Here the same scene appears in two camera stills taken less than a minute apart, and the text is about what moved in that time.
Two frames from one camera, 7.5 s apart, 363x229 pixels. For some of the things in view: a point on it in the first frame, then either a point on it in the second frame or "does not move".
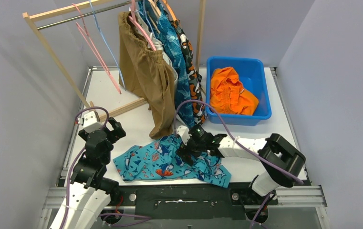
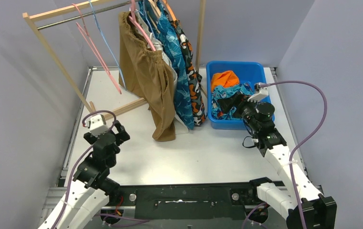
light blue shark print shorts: (159, 160) -> (232, 113)
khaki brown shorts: (146, 72) does not move
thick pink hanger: (134, 20) does not move
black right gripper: (184, 150) -> (238, 100)
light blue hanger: (107, 46) does not move
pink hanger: (96, 51) does not move
